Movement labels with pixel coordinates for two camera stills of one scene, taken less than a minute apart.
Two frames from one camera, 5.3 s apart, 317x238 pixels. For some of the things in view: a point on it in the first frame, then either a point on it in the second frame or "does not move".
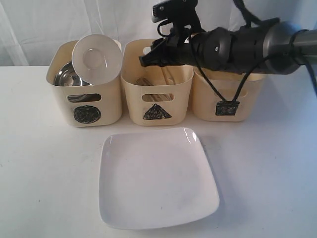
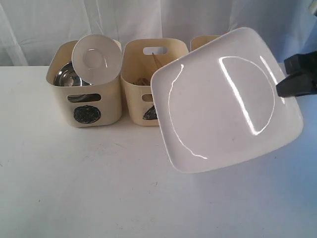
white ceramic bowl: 96,59 does not move
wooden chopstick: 164,97 -> 146,81
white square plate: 154,178 -> 219,107
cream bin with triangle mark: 157,94 does not move
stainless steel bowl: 66,76 does not move
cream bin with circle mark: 83,105 does not move
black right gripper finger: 163,54 -> 297,85
